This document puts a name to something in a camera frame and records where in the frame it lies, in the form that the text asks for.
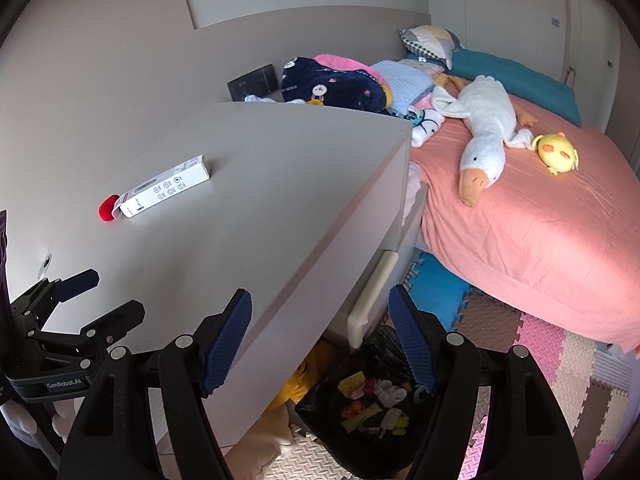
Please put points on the white blue pillow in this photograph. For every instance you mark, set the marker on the white blue pillow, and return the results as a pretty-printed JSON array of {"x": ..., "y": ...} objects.
[{"x": 422, "y": 64}]

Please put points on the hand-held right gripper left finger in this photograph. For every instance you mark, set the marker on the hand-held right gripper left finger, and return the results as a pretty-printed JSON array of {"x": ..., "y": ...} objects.
[{"x": 227, "y": 340}]

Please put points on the black plastic bag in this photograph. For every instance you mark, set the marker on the black plastic bag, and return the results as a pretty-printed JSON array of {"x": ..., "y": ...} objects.
[{"x": 325, "y": 435}]

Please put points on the small white cloth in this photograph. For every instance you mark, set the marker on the small white cloth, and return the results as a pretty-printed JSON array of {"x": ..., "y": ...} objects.
[{"x": 260, "y": 98}]

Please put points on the pale pink fluffy towel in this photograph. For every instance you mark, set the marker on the pale pink fluffy towel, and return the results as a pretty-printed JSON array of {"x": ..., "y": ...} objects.
[{"x": 412, "y": 187}]

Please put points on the teal pillow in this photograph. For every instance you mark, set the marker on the teal pillow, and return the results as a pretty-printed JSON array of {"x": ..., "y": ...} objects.
[{"x": 510, "y": 75}]

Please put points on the grey ribbed mat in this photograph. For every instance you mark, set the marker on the grey ribbed mat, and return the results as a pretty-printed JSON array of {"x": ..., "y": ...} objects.
[{"x": 610, "y": 372}]

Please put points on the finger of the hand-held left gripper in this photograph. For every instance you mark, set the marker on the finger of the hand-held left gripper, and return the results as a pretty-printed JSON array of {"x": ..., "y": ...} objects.
[
  {"x": 117, "y": 317},
  {"x": 75, "y": 284}
]

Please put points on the light blue dotted blanket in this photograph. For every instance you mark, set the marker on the light blue dotted blanket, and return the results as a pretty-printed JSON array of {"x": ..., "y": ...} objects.
[{"x": 402, "y": 85}]

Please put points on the navy printed blanket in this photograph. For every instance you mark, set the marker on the navy printed blanket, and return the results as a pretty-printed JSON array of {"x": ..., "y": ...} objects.
[{"x": 330, "y": 87}]

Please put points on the grey white dresser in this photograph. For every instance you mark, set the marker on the grey white dresser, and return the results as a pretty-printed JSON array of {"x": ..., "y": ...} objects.
[{"x": 250, "y": 185}]

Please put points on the bed with pink sheet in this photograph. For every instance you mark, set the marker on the bed with pink sheet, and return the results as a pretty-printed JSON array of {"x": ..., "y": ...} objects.
[{"x": 525, "y": 240}]

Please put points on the tan plush toy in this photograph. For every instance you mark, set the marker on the tan plush toy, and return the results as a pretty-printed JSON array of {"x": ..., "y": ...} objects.
[{"x": 442, "y": 80}]

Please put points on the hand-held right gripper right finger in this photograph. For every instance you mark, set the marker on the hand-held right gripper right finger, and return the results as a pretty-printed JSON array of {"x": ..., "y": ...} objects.
[{"x": 412, "y": 340}]

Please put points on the pink cloth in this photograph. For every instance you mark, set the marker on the pink cloth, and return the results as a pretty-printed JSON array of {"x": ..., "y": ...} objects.
[{"x": 340, "y": 62}]

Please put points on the cream plush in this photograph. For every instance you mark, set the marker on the cream plush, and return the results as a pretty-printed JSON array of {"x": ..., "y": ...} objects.
[{"x": 272, "y": 440}]

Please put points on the white printed box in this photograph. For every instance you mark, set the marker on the white printed box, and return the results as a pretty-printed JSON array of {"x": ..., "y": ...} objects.
[{"x": 165, "y": 185}]

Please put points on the low grey bedside cabinet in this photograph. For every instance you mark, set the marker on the low grey bedside cabinet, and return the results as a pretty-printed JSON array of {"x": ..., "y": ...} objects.
[{"x": 405, "y": 245}]

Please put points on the black wall panel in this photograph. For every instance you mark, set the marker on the black wall panel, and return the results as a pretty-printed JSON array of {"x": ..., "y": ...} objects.
[{"x": 251, "y": 81}]

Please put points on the white goose plush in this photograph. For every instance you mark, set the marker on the white goose plush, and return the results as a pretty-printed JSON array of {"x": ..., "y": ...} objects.
[{"x": 487, "y": 115}]

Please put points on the foam puzzle floor mat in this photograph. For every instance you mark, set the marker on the foam puzzle floor mat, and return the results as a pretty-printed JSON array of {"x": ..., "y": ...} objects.
[{"x": 550, "y": 360}]

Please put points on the yellow chick plush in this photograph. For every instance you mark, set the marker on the yellow chick plush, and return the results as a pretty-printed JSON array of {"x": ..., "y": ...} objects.
[{"x": 557, "y": 152}]

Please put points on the red round item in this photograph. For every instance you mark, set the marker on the red round item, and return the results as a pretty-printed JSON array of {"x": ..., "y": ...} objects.
[{"x": 106, "y": 208}]

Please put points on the patchwork pillow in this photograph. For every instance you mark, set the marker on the patchwork pillow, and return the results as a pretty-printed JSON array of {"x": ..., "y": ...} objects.
[{"x": 430, "y": 42}]

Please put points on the small white wall hook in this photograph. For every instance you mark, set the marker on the small white wall hook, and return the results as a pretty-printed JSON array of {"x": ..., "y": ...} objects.
[{"x": 46, "y": 263}]

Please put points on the person's left hand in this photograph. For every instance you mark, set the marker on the person's left hand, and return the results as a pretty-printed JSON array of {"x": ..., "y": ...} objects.
[{"x": 22, "y": 427}]

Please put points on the yellow cloth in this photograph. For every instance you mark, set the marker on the yellow cloth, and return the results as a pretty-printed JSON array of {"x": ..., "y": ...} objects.
[{"x": 300, "y": 380}]

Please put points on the small yellow plush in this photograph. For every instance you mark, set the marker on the small yellow plush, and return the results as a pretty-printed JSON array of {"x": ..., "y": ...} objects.
[{"x": 386, "y": 94}]

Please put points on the white cartoon print blanket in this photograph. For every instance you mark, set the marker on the white cartoon print blanket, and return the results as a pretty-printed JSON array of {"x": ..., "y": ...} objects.
[{"x": 427, "y": 127}]

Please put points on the white plastic toy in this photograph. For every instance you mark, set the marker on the white plastic toy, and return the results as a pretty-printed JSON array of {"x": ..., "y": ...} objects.
[{"x": 390, "y": 392}]

